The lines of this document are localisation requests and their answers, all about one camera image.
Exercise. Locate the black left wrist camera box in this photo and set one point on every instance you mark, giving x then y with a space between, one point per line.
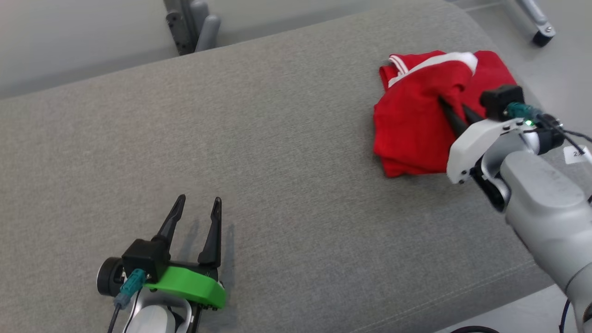
145 259

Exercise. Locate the teal camera connector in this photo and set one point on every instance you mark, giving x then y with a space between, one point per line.
132 286
522 112

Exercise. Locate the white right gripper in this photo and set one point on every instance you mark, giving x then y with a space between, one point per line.
481 138

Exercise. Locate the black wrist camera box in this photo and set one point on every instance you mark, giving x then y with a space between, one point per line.
145 259
502 101

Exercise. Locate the white label tag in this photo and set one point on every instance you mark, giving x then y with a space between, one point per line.
576 155

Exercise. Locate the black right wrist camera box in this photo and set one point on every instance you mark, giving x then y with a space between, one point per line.
502 101

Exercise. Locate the red shorts with white trim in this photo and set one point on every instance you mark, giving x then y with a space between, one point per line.
411 120

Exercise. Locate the grey chair leg with caster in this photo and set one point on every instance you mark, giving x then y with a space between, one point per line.
536 23

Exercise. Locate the teal left camera connector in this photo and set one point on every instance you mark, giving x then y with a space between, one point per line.
132 286

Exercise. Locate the teal right camera connector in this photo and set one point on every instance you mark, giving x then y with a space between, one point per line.
522 112

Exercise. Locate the red and white jersey shirt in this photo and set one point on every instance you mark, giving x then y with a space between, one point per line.
495 69

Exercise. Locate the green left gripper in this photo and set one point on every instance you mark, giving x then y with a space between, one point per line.
194 284

